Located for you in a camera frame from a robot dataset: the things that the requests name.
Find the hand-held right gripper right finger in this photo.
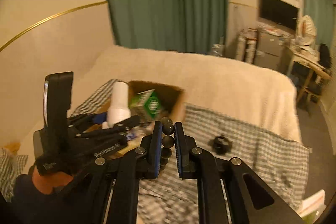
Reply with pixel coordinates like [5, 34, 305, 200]
[175, 121, 294, 224]

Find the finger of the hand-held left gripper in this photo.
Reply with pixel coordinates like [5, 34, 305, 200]
[67, 112, 109, 128]
[75, 115, 141, 147]

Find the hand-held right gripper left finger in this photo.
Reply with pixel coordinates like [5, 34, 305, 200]
[87, 121, 163, 224]

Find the black bead bracelet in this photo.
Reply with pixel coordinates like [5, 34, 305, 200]
[160, 117, 176, 170]

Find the white plastic bottle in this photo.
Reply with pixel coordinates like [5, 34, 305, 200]
[105, 81, 132, 128]

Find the green and white carton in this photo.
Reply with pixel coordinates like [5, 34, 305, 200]
[129, 90, 162, 121]

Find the brown cardboard box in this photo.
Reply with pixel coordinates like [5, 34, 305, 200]
[113, 80, 187, 161]

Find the person's left forearm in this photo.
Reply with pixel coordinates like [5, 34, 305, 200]
[0, 174, 100, 224]

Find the person's left hand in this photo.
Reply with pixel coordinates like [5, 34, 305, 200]
[31, 171, 75, 195]

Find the blue and white packet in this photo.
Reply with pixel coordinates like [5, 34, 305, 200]
[125, 126, 147, 141]

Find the green checked cloth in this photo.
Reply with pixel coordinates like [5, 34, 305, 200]
[0, 79, 310, 224]

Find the cream textured blanket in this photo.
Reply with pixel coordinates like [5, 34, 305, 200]
[76, 45, 302, 143]

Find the white floor appliance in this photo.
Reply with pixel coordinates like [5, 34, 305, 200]
[235, 28, 259, 64]

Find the grey small fridge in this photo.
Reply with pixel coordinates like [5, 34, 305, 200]
[256, 27, 285, 71]

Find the white and green flat box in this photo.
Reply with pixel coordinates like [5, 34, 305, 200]
[299, 189, 327, 222]

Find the white dressing table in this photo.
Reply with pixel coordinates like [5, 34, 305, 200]
[286, 44, 332, 106]

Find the black bag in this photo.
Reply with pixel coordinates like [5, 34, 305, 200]
[318, 43, 332, 69]

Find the white oval mirror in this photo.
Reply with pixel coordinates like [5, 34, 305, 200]
[297, 15, 317, 46]

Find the small black ring object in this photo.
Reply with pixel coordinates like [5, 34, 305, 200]
[210, 135, 233, 155]

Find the black wall television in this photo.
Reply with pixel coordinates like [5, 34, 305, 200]
[259, 0, 300, 30]

